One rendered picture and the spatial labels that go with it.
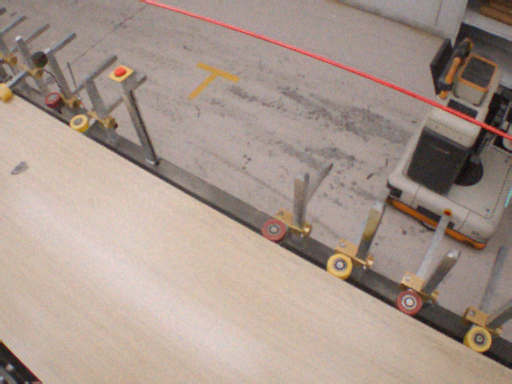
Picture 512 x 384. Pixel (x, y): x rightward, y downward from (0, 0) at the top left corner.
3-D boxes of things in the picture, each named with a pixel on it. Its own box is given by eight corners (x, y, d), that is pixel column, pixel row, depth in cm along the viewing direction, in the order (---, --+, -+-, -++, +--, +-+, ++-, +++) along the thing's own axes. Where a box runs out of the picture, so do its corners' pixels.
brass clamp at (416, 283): (403, 274, 145) (407, 269, 141) (437, 292, 140) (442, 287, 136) (396, 289, 142) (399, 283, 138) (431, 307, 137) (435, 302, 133)
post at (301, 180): (295, 240, 171) (299, 167, 131) (303, 244, 170) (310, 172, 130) (291, 247, 170) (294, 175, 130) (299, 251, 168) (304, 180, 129)
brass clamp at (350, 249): (341, 243, 154) (342, 236, 150) (374, 260, 149) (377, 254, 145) (333, 256, 151) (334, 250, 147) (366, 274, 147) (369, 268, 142)
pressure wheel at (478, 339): (479, 358, 126) (494, 349, 116) (457, 360, 126) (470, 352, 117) (475, 335, 130) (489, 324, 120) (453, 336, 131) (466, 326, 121)
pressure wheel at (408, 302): (411, 326, 134) (421, 315, 124) (388, 322, 135) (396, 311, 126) (413, 303, 138) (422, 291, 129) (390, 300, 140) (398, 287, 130)
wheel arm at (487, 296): (497, 249, 148) (502, 244, 144) (505, 253, 147) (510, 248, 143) (458, 351, 129) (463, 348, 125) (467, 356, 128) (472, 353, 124)
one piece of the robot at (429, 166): (397, 189, 238) (436, 77, 169) (430, 129, 261) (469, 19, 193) (450, 216, 226) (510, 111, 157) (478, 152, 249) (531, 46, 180)
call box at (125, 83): (126, 80, 158) (120, 64, 151) (138, 85, 155) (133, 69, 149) (113, 91, 155) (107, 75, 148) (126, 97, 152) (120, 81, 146)
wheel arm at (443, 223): (440, 219, 156) (443, 213, 152) (448, 223, 155) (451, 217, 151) (393, 315, 137) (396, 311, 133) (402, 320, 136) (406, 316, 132)
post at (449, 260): (409, 302, 154) (451, 244, 115) (417, 306, 153) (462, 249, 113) (405, 310, 153) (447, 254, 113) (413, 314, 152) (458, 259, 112)
